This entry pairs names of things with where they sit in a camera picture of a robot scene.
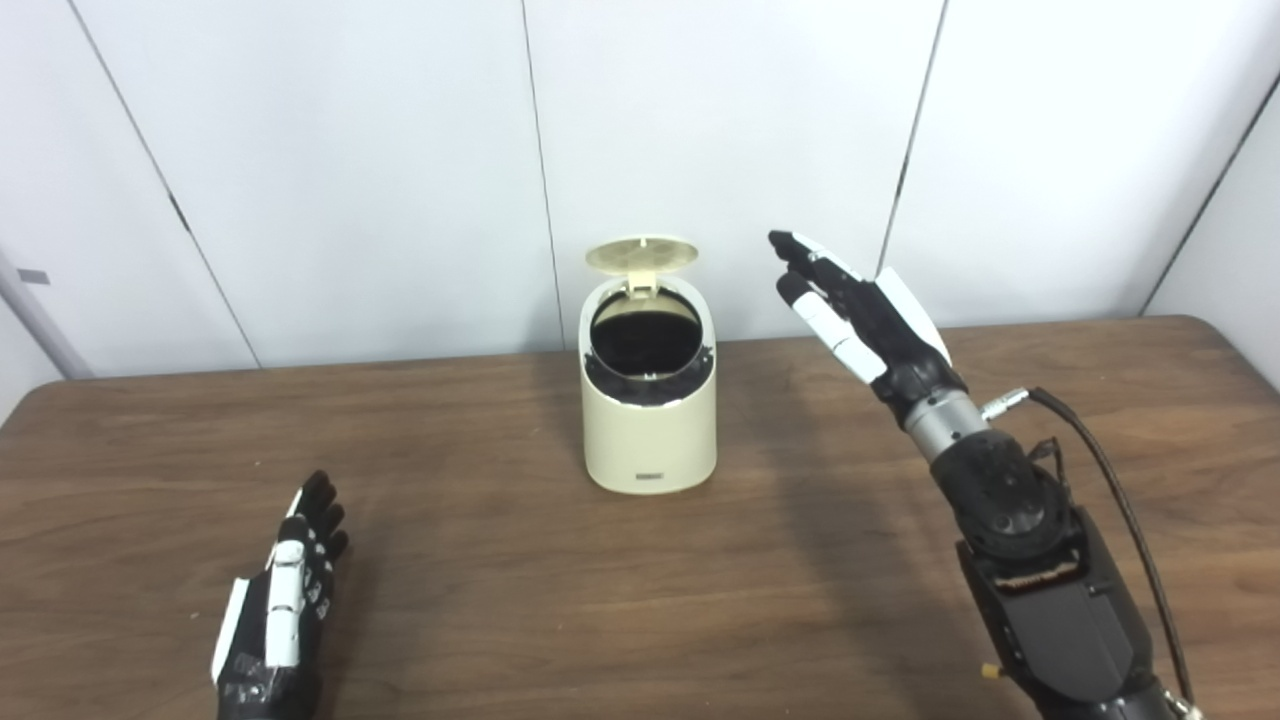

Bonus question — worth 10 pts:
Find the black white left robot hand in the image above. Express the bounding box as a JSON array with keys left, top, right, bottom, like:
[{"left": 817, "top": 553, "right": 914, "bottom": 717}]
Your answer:
[{"left": 210, "top": 470, "right": 350, "bottom": 720}]

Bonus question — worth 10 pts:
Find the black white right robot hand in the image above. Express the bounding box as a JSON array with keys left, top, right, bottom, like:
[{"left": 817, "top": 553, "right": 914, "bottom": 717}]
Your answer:
[{"left": 768, "top": 230, "right": 969, "bottom": 426}]

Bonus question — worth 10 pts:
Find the cream-colored lidded bin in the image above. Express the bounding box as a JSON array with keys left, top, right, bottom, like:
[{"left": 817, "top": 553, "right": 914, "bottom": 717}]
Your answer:
[{"left": 579, "top": 235, "right": 718, "bottom": 495}]

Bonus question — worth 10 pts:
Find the black bin liner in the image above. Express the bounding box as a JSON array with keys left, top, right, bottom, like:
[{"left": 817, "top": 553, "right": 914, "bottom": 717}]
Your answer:
[{"left": 585, "top": 290, "right": 715, "bottom": 406}]

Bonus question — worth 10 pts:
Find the grey wall corner post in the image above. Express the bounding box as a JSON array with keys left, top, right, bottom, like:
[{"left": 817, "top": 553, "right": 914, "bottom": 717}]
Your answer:
[{"left": 0, "top": 250, "right": 96, "bottom": 381}]

